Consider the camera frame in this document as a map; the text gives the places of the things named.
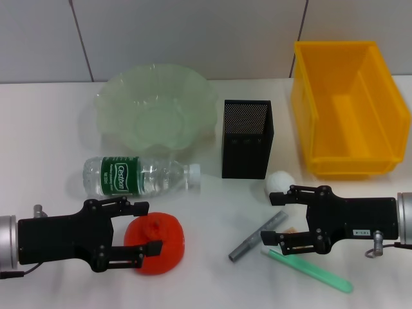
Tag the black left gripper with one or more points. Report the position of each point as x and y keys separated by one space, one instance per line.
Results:
x=58 y=238

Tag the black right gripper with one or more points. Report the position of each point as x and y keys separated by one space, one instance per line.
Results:
x=354 y=215

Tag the red tomato-shaped object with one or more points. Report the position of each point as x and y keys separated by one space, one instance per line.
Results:
x=167 y=231

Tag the white paper ball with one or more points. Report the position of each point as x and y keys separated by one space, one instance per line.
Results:
x=280 y=181

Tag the clear green-label water bottle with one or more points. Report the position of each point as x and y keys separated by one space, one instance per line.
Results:
x=119 y=176

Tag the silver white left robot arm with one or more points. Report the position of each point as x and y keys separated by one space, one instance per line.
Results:
x=8 y=241

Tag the beige eraser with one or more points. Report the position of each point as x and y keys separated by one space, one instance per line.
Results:
x=291 y=229

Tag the grey marker pen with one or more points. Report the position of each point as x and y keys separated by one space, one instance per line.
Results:
x=254 y=238

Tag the black mesh pen holder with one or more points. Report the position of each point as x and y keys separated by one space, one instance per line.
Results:
x=246 y=154

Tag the green glass fruit plate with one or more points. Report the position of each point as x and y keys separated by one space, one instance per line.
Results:
x=154 y=109

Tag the left wrist silver plug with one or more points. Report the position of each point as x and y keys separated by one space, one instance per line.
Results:
x=39 y=210

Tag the yellow plastic bin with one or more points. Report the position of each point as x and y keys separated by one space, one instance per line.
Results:
x=347 y=128

